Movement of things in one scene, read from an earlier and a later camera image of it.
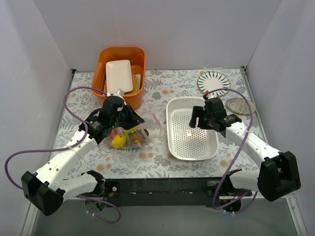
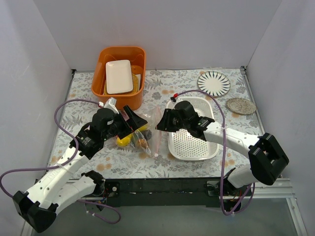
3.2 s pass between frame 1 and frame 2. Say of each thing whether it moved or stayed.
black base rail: stayed
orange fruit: moved
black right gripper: moved
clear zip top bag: moved
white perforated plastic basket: stayed
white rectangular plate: stayed
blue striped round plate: stayed
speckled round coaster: stayed
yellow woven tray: stayed
